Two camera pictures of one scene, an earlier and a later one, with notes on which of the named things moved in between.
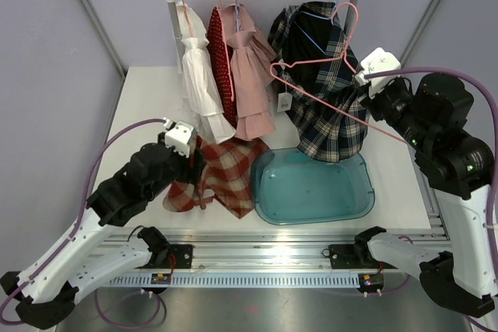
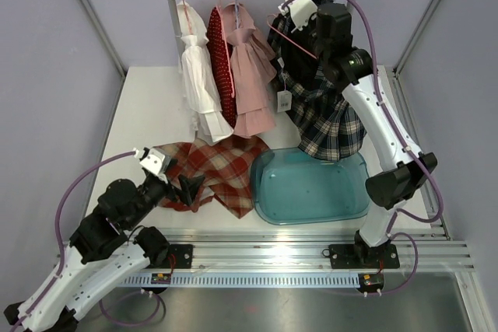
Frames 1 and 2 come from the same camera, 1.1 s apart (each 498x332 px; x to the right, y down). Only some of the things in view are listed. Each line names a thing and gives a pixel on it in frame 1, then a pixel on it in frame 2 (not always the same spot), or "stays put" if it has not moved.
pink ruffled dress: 250,54 stays put
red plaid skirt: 227,169 stays put
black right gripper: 371,103 -> 303,33
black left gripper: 189,175 -> 188,189
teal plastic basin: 290,187 stays put
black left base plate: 179,256 stays put
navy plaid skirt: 325,100 stays put
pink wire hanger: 344,57 -> 274,12
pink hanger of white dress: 185,8 stays put
